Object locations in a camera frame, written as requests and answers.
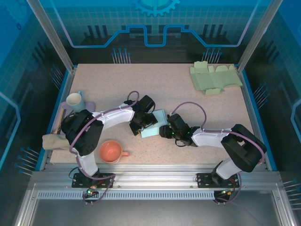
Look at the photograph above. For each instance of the light blue paper box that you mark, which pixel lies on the light blue paper box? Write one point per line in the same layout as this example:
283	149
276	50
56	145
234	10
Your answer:
160	117

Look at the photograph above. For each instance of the light green paper box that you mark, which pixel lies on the light green paper box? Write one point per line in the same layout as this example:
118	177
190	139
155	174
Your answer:
211	78

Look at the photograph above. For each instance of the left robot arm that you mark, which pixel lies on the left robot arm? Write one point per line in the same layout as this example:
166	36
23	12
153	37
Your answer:
84	134

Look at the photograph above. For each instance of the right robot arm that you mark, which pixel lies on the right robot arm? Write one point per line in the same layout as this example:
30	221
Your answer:
242	146

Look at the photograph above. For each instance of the orange mug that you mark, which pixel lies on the orange mug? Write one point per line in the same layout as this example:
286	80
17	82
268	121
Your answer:
109	151

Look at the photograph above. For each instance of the purple tray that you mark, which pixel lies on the purple tray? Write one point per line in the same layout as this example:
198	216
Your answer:
90	104

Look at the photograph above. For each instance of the white and blue mug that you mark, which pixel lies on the white and blue mug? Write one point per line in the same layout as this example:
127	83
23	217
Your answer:
75	101

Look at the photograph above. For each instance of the beige cloth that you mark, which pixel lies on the beige cloth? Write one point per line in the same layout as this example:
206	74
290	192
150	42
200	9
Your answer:
54	142

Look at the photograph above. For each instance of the aluminium mounting rail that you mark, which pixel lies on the aluminium mounting rail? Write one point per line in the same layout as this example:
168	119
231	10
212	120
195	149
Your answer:
155	176

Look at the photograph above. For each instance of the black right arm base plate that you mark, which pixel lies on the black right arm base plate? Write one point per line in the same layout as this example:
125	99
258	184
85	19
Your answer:
204	181

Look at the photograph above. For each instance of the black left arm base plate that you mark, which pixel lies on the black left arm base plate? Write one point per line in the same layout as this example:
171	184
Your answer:
78	182

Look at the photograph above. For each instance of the aluminium frame post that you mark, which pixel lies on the aluminium frame post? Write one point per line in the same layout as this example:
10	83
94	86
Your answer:
54	40
256	40

